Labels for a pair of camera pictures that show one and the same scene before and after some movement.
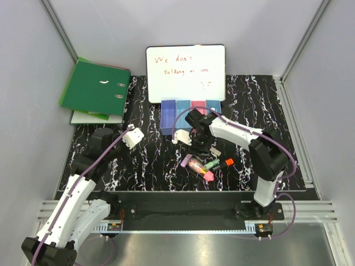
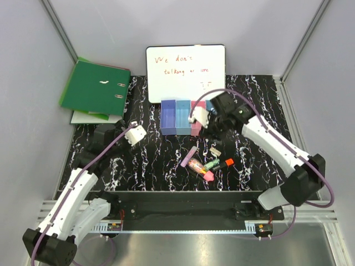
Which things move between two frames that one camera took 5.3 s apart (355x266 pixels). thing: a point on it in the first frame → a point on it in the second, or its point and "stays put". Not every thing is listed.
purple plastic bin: (168, 116) stays put
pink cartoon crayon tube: (198, 167) stays put
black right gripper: (205, 148) → (209, 131)
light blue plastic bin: (181, 105) stays put
